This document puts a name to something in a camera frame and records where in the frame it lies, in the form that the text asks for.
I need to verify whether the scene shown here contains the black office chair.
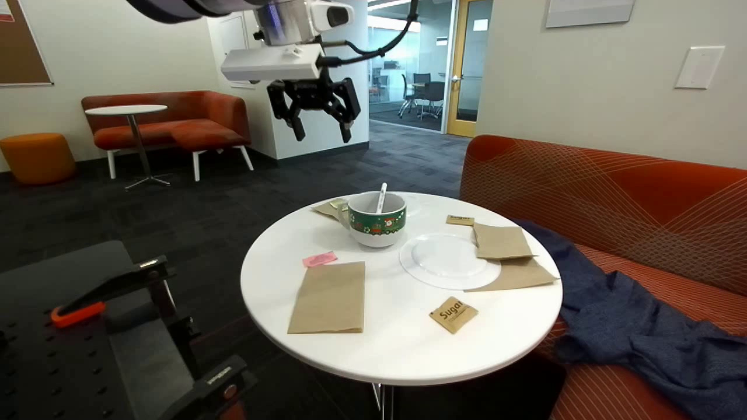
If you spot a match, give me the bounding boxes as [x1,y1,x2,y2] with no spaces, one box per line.
[402,70,445,123]

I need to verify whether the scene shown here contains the dark blue cloth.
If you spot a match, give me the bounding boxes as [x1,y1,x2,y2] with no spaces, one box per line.
[513,220,747,420]

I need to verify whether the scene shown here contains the small round side table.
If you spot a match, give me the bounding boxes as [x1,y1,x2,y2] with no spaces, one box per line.
[84,103,172,192]

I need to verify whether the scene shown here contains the black clamp orange handle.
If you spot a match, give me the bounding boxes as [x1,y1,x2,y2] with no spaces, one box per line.
[50,256,170,332]

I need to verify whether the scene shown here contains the pink sweetener packet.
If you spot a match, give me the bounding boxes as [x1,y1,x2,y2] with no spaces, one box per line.
[298,250,340,273]

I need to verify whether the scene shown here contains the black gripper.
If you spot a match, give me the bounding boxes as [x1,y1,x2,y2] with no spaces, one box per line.
[267,74,367,144]

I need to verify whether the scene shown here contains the white mug green band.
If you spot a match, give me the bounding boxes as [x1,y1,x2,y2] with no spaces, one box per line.
[340,189,410,252]

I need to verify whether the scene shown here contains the round white table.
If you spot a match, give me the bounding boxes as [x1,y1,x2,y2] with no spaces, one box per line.
[239,189,568,420]

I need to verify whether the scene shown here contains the orange round ottoman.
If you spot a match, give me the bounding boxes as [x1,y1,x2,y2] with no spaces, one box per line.
[0,131,79,187]

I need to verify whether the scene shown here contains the yellow wooden door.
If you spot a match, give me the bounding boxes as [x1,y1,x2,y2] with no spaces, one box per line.
[445,0,496,141]

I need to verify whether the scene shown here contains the tan paper card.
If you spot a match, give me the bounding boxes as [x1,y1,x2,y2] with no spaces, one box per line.
[311,198,350,225]

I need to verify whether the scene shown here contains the small brown cardboard square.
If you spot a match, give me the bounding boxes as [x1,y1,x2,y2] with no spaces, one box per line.
[427,294,480,339]

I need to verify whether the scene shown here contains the grey wall sign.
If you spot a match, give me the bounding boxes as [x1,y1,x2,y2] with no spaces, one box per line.
[542,0,638,32]

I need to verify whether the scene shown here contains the orange fabric couch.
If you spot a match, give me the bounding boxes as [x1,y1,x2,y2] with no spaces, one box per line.
[458,134,747,420]

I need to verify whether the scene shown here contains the brown cork board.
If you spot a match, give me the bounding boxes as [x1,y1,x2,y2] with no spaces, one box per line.
[0,0,54,87]

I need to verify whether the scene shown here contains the large brown paper napkin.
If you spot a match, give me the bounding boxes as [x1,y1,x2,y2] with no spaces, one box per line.
[284,259,368,339]

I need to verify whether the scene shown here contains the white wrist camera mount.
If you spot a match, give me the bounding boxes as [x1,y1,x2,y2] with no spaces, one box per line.
[219,43,327,87]

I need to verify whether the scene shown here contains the orange lounge sofa white legs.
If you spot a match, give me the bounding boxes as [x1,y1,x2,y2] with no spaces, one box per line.
[79,88,256,187]

